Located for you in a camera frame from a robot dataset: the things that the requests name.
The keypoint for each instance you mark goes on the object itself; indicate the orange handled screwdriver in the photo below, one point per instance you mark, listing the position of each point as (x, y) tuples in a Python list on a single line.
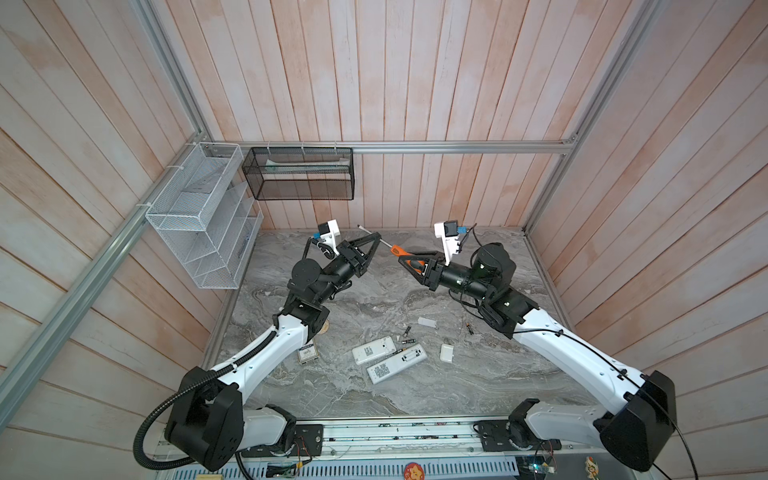
[(396, 250)]

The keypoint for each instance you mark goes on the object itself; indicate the white wire mesh shelf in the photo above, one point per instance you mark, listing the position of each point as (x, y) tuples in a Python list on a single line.
[(205, 216)]

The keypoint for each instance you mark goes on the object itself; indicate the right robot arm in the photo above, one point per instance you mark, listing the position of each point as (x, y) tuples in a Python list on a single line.
[(637, 413)]

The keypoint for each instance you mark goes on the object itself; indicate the white air conditioner remote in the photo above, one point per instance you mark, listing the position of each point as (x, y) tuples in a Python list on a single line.
[(373, 350)]

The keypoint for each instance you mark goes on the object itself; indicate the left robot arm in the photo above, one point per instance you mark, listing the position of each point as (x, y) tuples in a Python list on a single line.
[(240, 372)]

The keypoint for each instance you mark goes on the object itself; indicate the horizontal aluminium frame rail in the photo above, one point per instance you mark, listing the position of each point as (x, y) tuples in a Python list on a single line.
[(423, 147)]

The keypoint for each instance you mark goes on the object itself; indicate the black wire mesh basket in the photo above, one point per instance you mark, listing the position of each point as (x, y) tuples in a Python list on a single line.
[(300, 173)]

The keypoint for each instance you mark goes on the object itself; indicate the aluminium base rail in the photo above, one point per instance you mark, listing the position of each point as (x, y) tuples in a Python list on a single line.
[(396, 438)]

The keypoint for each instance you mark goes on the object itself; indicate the white AC remote battery cover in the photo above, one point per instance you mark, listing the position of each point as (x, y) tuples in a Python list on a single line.
[(446, 353)]

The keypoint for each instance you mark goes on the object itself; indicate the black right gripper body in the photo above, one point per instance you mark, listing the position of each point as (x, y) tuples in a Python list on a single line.
[(443, 276)]

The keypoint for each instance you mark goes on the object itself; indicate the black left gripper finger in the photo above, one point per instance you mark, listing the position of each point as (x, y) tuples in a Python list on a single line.
[(353, 244), (368, 246)]

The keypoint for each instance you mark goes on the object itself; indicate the blue white card box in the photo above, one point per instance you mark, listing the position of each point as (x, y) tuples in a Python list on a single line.
[(307, 353)]

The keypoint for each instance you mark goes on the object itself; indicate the white TV remote control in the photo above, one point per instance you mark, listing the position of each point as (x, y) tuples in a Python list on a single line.
[(396, 364)]

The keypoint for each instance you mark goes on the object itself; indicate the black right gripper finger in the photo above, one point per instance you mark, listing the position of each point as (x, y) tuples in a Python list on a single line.
[(423, 257), (415, 267)]

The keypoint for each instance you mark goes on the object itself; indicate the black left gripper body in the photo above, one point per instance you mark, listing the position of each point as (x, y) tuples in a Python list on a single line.
[(346, 264)]

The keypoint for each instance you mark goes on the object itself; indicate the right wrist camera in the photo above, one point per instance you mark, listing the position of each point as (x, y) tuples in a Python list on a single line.
[(452, 236)]

